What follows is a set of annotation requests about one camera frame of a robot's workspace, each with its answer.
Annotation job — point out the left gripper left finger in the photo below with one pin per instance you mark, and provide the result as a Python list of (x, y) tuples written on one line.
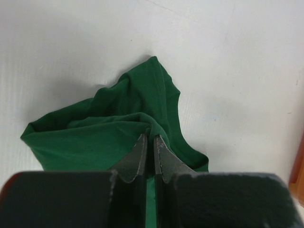
[(115, 198)]

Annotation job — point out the orange plastic basket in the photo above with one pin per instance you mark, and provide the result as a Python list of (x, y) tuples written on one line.
[(296, 180)]

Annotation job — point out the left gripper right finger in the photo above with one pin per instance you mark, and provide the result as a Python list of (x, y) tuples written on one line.
[(189, 199)]

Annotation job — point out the dark green t shirt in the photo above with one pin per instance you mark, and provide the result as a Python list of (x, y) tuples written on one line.
[(96, 133)]

